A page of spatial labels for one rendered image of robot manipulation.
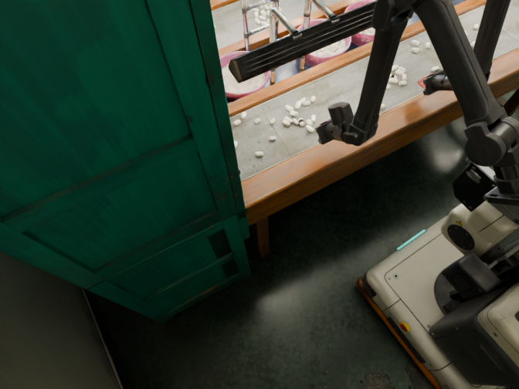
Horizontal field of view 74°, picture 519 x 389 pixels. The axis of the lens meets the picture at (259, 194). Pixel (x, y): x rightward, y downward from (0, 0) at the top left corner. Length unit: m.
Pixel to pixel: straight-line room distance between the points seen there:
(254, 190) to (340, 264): 0.89
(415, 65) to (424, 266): 0.92
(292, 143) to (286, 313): 0.92
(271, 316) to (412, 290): 0.70
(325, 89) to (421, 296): 1.01
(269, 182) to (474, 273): 0.75
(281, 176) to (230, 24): 0.93
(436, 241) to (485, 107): 1.08
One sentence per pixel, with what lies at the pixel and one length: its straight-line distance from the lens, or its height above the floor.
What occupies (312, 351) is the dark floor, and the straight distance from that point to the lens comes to 1.90.
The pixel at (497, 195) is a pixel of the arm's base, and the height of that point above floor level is 1.16.
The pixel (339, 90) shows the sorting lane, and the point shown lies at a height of 0.74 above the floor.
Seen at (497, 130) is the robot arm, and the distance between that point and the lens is 0.91.
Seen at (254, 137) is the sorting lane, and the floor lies 0.74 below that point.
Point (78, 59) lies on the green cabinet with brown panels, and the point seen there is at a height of 1.55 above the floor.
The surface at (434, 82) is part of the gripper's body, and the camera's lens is 1.53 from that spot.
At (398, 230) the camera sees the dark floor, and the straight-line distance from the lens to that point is 2.15.
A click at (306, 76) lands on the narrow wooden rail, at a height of 0.76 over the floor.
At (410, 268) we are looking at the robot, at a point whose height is 0.28.
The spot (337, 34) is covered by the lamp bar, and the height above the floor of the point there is 1.07.
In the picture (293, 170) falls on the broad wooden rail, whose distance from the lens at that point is 1.32.
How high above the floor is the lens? 1.89
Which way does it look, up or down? 63 degrees down
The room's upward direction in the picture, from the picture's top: 5 degrees counter-clockwise
